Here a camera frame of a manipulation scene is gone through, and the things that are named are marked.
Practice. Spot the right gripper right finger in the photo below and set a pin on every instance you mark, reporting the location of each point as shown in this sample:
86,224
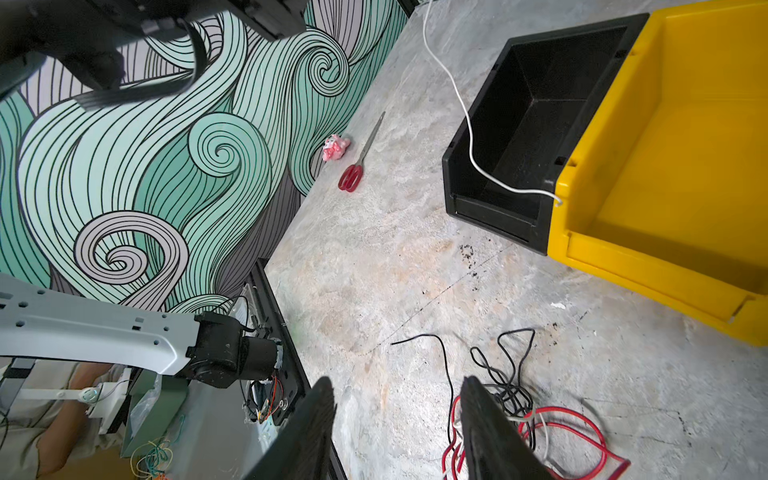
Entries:
494,449

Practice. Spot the red handled scissors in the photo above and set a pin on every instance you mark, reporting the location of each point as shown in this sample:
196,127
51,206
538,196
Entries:
353,174

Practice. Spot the yellow storage bin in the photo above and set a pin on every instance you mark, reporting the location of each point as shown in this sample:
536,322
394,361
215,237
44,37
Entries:
665,193

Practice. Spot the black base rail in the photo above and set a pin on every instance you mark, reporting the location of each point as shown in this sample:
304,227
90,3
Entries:
290,382

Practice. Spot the pink toy figurine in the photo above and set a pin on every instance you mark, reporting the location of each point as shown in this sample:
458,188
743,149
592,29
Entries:
335,147

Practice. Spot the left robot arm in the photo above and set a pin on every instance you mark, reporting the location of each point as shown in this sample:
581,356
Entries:
87,36

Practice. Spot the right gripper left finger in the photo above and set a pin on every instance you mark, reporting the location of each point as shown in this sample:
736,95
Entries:
303,448

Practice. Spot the black storage bin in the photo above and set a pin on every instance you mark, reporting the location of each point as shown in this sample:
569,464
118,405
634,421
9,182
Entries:
501,167

